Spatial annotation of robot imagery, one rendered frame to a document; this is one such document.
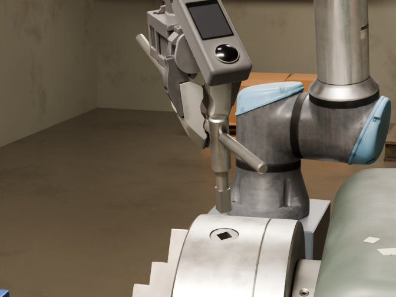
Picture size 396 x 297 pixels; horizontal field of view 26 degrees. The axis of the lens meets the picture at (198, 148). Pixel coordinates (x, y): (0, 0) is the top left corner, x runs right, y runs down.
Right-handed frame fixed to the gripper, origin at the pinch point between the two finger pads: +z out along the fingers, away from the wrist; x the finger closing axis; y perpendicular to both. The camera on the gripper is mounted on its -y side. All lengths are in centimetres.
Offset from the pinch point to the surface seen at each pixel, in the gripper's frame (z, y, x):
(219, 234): 11.0, -2.8, 0.3
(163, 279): 20.1, 4.6, 5.0
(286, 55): 246, 613, -355
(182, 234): 15.9, 7.0, 1.1
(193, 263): 11.5, -6.0, 5.0
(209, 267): 11.6, -7.4, 3.8
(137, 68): 267, 710, -235
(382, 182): 13.2, 1.9, -25.8
